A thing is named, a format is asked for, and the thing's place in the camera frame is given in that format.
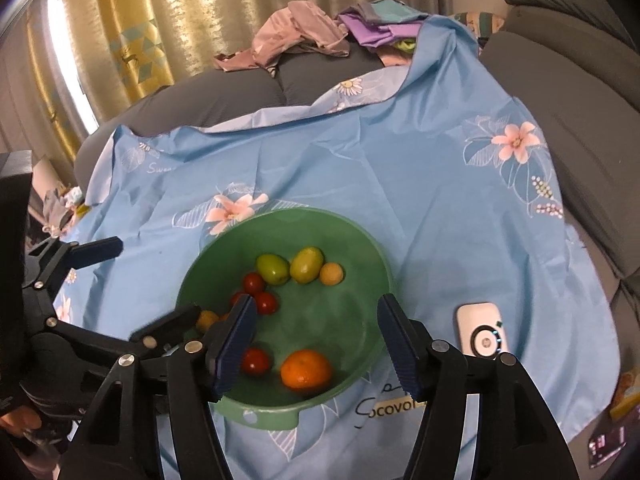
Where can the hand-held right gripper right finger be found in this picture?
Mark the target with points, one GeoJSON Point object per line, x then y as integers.
{"type": "Point", "coordinates": [397, 350]}

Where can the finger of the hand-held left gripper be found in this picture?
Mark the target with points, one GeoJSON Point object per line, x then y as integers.
{"type": "Point", "coordinates": [165, 322]}
{"type": "Point", "coordinates": [100, 251]}

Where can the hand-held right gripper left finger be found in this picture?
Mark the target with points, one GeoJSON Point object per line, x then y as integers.
{"type": "Point", "coordinates": [232, 345]}

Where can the red cherry tomato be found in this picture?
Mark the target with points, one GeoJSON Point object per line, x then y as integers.
{"type": "Point", "coordinates": [237, 300]}
{"type": "Point", "coordinates": [265, 303]}
{"type": "Point", "coordinates": [253, 283]}
{"type": "Point", "coordinates": [256, 361]}

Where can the tan longan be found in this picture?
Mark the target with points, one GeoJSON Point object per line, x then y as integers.
{"type": "Point", "coordinates": [206, 320]}
{"type": "Point", "coordinates": [331, 275]}

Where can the green plastic bowl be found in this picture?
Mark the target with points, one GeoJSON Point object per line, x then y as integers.
{"type": "Point", "coordinates": [340, 320]}

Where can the orange mandarin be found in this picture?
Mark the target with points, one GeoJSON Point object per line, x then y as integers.
{"type": "Point", "coordinates": [306, 371]}

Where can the person's left hand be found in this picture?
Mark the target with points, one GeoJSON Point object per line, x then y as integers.
{"type": "Point", "coordinates": [20, 417]}

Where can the cloth clutter pile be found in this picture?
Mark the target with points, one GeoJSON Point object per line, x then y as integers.
{"type": "Point", "coordinates": [60, 205]}

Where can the white pocket device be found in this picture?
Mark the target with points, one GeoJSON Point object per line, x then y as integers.
{"type": "Point", "coordinates": [475, 325]}

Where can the green jujube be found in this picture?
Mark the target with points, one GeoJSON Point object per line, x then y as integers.
{"type": "Point", "coordinates": [273, 268]}

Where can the yellow-green jujube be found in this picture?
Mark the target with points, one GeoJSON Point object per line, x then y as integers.
{"type": "Point", "coordinates": [306, 264]}

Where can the blue floral bed sheet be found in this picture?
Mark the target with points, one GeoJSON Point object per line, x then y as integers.
{"type": "Point", "coordinates": [400, 170]}

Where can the grey sofa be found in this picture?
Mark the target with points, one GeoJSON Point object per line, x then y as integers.
{"type": "Point", "coordinates": [225, 100]}

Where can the yellow patterned curtain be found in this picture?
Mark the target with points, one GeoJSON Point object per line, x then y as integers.
{"type": "Point", "coordinates": [135, 45]}

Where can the dark foil packet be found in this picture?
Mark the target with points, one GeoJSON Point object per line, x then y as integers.
{"type": "Point", "coordinates": [607, 442]}

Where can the yellow snack packet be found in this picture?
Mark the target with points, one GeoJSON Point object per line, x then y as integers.
{"type": "Point", "coordinates": [627, 390]}

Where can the beige shiny curtain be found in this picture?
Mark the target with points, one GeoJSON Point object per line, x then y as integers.
{"type": "Point", "coordinates": [225, 10]}

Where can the pink crumpled cloth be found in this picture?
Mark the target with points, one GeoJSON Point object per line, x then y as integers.
{"type": "Point", "coordinates": [295, 30]}

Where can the green cloth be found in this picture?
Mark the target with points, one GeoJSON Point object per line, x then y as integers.
{"type": "Point", "coordinates": [405, 45]}

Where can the purple folded cloth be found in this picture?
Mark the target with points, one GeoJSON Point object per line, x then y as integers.
{"type": "Point", "coordinates": [370, 30]}

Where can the patterned pillow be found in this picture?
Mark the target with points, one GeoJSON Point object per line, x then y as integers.
{"type": "Point", "coordinates": [480, 22]}

